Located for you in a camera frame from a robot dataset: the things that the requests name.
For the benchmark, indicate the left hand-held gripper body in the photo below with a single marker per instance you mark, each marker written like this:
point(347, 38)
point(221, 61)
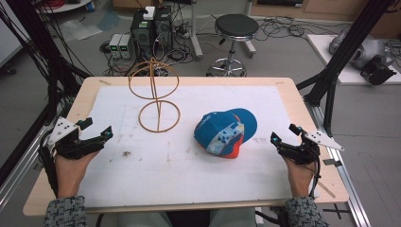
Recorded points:
point(64, 138)

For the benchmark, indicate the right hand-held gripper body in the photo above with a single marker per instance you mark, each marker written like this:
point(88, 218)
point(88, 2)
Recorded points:
point(304, 148)

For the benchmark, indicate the blue and orange cap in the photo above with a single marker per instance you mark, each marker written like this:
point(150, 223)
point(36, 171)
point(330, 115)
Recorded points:
point(225, 132)

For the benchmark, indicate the person's right hand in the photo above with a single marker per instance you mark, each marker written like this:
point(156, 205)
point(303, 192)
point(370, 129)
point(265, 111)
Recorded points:
point(299, 176)

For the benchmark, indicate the person's left hand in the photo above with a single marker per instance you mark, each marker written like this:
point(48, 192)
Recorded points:
point(74, 171)

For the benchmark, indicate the white floor platform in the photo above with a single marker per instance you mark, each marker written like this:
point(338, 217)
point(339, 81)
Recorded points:
point(324, 53)

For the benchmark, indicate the grey bench power supply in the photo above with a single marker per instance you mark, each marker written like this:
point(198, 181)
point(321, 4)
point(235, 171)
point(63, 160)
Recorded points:
point(114, 45)
point(126, 45)

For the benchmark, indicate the white table mat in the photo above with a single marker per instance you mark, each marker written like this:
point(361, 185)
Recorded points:
point(189, 173)

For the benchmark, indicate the clear plastic sheet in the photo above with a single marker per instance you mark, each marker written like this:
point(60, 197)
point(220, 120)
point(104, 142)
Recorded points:
point(78, 30)

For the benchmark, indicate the black device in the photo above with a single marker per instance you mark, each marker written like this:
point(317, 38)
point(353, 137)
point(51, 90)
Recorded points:
point(378, 71)

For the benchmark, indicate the black computer tower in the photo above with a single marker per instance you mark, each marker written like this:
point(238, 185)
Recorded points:
point(163, 28)
point(142, 34)

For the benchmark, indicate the grey robot shell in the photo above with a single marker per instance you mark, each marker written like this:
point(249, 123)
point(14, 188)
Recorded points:
point(365, 47)

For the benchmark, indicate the person's legs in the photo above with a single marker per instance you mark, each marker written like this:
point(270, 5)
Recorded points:
point(189, 219)

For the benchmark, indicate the black round stool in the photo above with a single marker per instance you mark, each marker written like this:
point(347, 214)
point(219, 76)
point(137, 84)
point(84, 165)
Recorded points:
point(236, 26)

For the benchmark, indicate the round white table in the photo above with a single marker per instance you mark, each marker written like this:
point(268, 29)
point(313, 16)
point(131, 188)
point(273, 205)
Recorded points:
point(63, 5)

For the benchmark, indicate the white box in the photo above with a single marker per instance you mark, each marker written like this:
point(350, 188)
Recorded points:
point(149, 12)

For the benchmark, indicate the white desk leg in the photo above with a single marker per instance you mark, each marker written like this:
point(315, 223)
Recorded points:
point(196, 31)

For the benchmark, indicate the aluminium rail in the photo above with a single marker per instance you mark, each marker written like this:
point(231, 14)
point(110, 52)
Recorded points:
point(19, 176)
point(340, 176)

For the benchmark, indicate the black metal frame post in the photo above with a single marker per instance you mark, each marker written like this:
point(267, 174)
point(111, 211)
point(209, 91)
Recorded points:
point(343, 50)

